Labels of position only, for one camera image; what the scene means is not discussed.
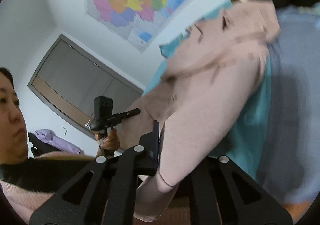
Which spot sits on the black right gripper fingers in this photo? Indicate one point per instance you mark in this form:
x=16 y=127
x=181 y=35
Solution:
x=131 y=113

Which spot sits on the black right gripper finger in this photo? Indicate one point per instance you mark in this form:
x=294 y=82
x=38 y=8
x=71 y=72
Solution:
x=220 y=192
x=104 y=191

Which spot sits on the pink beige jacket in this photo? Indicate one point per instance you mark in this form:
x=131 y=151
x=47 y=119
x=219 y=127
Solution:
x=206 y=84

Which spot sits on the person's pink sleeved forearm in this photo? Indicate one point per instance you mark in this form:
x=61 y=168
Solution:
x=29 y=184

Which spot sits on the person's left hand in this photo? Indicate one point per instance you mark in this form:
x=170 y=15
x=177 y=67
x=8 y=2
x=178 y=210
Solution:
x=111 y=142

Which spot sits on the purple cloth on chair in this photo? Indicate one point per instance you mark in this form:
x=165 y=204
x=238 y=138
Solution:
x=49 y=137

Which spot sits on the grey wardrobe door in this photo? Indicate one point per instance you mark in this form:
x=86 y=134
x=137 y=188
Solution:
x=68 y=79

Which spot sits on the teal grey patterned bedsheet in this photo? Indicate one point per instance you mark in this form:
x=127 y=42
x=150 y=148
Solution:
x=275 y=139

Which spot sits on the person's head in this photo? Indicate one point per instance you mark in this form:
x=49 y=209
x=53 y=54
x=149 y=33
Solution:
x=14 y=148

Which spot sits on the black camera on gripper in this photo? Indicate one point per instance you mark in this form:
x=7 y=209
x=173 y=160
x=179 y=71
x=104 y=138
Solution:
x=103 y=107

